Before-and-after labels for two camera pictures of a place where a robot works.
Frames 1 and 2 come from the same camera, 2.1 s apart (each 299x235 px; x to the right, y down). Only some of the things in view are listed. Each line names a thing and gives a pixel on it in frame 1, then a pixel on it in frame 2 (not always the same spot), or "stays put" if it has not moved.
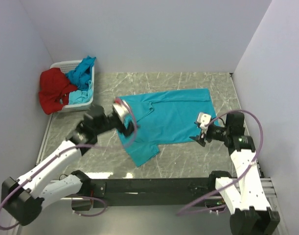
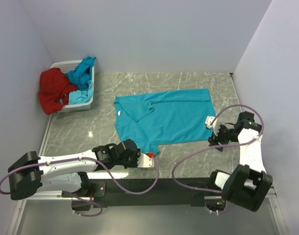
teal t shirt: x=163 y=116 stays put
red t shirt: x=55 y=87 stays put
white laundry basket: x=66 y=66 stays put
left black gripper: x=128 y=130 -> x=135 y=165
